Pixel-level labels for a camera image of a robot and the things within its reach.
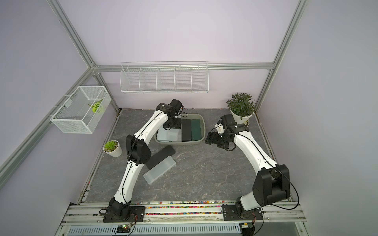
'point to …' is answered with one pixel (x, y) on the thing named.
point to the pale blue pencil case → (163, 134)
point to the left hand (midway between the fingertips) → (176, 126)
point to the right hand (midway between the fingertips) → (211, 142)
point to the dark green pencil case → (196, 130)
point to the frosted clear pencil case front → (174, 134)
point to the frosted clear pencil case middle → (159, 169)
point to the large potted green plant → (241, 106)
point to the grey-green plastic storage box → (185, 116)
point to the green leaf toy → (95, 105)
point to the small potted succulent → (112, 148)
